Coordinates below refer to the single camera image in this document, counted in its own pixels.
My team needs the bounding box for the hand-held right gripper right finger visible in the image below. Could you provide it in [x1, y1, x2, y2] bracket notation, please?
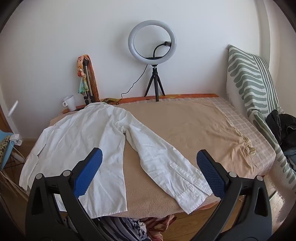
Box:
[190, 149, 272, 241]

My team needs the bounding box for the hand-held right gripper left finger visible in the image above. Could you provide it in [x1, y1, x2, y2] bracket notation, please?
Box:
[25, 147, 111, 241]

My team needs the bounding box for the white shirt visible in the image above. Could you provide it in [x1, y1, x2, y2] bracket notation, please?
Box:
[19, 102, 213, 219]

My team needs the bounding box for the dark clothes pile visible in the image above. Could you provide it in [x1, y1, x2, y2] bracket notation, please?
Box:
[265, 109, 296, 172]

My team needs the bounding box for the beige blanket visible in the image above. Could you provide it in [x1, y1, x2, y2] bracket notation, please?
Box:
[50, 98, 257, 219]

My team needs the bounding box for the navy white patterned garment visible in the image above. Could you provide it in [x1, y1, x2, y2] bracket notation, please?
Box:
[97, 215, 148, 241]

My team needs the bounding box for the white mug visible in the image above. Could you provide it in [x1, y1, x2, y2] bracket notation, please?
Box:
[62, 95, 77, 111]

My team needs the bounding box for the red patterned cloth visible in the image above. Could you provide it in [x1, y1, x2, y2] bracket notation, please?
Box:
[139, 214, 177, 241]

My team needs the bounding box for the blue chair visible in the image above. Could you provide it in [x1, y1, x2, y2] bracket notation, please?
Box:
[0, 130, 26, 172]

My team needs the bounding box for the orange patterned bedsheet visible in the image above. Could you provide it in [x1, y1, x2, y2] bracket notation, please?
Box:
[62, 93, 219, 114]

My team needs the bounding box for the leopard print cloth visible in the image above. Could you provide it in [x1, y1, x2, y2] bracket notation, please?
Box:
[0, 136, 11, 163]

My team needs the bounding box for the grey folded tripod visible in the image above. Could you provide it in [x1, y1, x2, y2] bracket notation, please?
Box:
[83, 59, 95, 105]

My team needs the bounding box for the white desk lamp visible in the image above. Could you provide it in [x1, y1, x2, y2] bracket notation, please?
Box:
[9, 100, 23, 145]

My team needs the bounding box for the wooden door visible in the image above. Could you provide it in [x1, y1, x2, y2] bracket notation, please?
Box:
[0, 105, 12, 135]

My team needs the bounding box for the colourful patterned scarf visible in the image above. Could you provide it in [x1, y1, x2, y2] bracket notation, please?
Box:
[77, 55, 90, 94]

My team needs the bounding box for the green striped cushion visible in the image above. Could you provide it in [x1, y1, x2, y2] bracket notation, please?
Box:
[225, 45, 296, 186]

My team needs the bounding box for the black mini tripod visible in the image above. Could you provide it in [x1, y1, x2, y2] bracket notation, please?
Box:
[144, 65, 166, 102]

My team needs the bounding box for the black power cable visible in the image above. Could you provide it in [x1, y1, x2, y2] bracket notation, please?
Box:
[113, 64, 148, 106]

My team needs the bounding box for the white ring light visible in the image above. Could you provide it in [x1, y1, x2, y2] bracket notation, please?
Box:
[128, 20, 177, 66]

